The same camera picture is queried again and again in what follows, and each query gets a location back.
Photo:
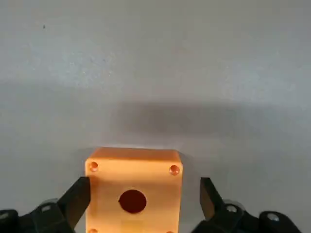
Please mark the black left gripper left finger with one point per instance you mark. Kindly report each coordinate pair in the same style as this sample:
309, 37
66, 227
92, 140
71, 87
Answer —
48, 218

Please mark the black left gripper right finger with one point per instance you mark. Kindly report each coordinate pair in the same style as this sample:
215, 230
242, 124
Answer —
230, 218

